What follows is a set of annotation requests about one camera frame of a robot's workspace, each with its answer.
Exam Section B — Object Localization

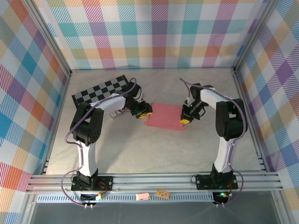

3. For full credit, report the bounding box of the pink paper box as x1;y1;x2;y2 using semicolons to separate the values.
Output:
143;102;188;132

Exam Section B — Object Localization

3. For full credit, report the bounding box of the black and white chessboard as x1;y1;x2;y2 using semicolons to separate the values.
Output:
71;74;130;105

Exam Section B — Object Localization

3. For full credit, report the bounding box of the small wooden tag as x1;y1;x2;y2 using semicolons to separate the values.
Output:
156;189;170;199

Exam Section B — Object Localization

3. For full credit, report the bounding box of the pink eraser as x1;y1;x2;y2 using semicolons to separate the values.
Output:
135;192;150;201

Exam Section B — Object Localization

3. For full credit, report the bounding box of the black controller board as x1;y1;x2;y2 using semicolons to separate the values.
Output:
213;191;230;204
80;193;105;203

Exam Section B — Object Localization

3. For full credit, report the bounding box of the aluminium wall rail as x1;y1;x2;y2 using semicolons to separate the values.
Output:
70;66;235;72

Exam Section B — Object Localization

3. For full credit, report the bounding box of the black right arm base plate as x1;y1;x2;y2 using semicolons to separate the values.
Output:
194;173;239;190

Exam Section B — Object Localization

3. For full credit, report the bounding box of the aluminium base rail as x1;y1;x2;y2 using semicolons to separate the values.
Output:
25;172;285;195

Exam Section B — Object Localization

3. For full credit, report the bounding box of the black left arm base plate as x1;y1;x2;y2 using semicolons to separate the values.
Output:
71;174;114;192

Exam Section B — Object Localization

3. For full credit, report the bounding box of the slotted grey cable duct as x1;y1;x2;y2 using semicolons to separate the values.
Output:
36;192;216;204

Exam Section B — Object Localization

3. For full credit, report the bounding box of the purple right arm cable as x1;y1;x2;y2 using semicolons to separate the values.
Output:
179;78;249;209

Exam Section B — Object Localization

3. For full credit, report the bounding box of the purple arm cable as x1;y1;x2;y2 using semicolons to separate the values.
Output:
179;78;249;209
61;77;137;209

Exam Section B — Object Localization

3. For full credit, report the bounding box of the aluminium corner post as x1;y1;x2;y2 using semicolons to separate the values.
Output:
22;0;72;78
233;0;279;72

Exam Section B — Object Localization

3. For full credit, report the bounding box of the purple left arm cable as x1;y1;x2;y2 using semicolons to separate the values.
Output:
61;77;137;209

